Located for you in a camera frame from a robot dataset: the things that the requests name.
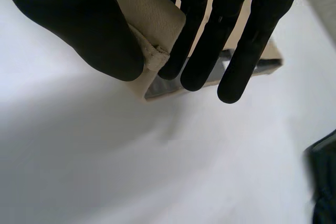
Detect beige shorts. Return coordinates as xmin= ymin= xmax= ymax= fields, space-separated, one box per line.
xmin=102 ymin=0 xmax=285 ymax=103

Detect dark blue cloth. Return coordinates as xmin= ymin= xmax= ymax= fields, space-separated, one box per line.
xmin=303 ymin=129 xmax=336 ymax=224

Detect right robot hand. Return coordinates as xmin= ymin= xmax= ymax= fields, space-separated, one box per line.
xmin=0 ymin=0 xmax=324 ymax=104

